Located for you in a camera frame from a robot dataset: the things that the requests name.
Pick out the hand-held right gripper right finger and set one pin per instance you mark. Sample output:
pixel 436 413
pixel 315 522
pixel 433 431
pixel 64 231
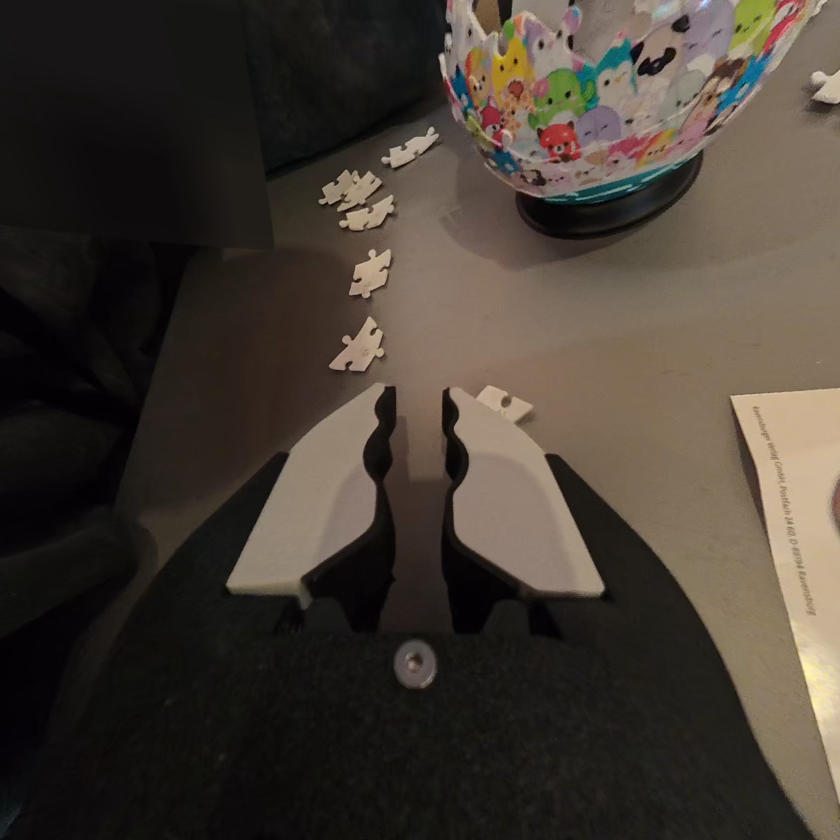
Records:
pixel 525 512

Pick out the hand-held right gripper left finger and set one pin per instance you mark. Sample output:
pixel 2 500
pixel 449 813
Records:
pixel 309 512

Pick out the partly built white puzzle ball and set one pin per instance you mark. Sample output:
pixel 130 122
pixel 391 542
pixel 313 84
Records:
pixel 617 92

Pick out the printed instruction leaflet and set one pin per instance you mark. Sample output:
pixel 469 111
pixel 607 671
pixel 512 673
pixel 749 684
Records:
pixel 801 551

